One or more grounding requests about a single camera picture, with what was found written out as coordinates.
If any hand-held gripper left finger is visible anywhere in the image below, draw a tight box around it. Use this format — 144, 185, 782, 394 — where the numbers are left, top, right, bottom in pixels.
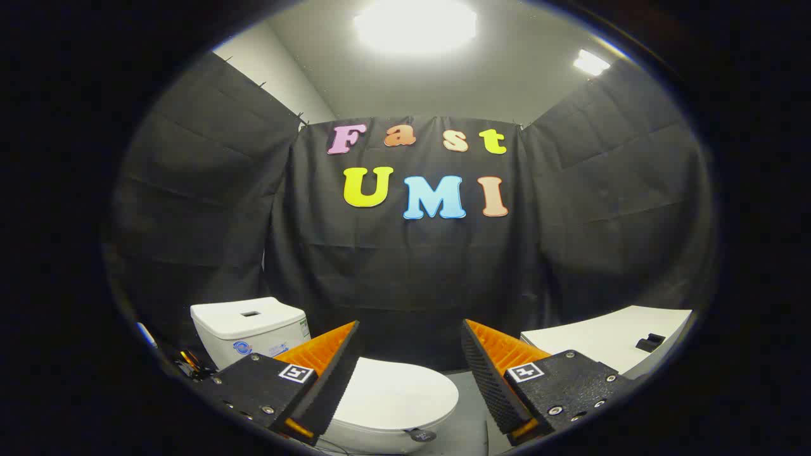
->
203, 320, 363, 447

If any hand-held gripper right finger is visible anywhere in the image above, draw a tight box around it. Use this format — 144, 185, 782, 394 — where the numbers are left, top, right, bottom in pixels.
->
461, 319, 634, 448

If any white toilet tank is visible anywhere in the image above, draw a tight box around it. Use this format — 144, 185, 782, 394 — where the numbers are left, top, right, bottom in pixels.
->
190, 297, 311, 371

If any black backdrop cloth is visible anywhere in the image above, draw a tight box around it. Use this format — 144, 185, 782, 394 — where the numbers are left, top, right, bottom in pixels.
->
105, 52, 720, 381

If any small ceiling light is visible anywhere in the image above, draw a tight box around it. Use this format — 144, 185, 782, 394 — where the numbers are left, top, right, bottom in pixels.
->
573, 49, 611, 77

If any large ceiling light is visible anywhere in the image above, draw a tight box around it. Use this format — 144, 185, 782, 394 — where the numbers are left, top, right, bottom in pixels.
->
353, 0, 478, 55

